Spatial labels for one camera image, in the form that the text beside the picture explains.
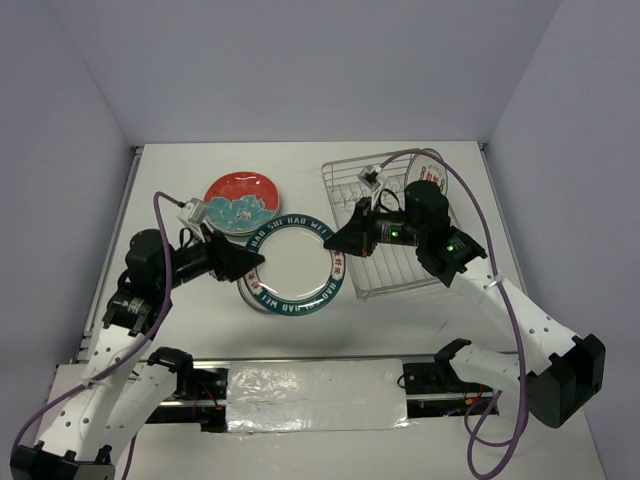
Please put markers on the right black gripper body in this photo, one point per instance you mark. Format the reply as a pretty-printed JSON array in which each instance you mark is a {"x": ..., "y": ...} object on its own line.
[{"x": 395, "y": 228}]

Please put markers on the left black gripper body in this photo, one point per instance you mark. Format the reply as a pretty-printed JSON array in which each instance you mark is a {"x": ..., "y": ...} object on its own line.
[{"x": 191, "y": 262}]

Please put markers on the white plate green rim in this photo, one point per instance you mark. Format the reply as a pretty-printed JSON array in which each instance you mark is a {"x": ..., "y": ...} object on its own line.
[{"x": 249, "y": 300}]

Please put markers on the plain pale green plate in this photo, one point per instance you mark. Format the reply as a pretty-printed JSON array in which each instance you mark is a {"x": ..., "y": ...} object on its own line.
[{"x": 279, "y": 212}]

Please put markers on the white plate dark green band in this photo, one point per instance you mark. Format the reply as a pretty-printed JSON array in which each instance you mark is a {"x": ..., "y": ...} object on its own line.
[{"x": 299, "y": 276}]

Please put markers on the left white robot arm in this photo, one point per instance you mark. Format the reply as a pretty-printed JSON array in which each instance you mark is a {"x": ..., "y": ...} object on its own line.
[{"x": 104, "y": 412}]

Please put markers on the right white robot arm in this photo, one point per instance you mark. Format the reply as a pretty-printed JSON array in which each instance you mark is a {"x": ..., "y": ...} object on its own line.
[{"x": 555, "y": 369}]

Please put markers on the silver foil tape patch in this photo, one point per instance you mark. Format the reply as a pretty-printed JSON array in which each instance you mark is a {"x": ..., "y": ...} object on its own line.
[{"x": 315, "y": 396}]

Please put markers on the steel wire dish rack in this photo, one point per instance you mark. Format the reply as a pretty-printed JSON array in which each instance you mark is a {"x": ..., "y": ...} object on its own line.
[{"x": 384, "y": 205}]

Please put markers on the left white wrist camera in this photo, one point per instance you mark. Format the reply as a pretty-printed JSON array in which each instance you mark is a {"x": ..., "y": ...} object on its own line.
[{"x": 192, "y": 215}]

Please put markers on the metal base rail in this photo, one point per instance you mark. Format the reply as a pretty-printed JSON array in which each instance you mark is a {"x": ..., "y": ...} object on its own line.
[{"x": 428, "y": 395}]

